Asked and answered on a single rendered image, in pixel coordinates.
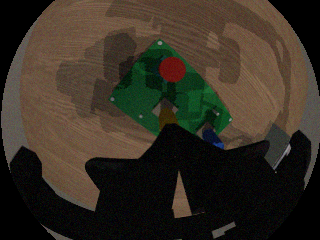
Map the green circuit board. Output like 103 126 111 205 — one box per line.
108 39 233 149

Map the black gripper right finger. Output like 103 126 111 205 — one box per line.
171 123 269 215

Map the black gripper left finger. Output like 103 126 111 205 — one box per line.
85 123 180 209

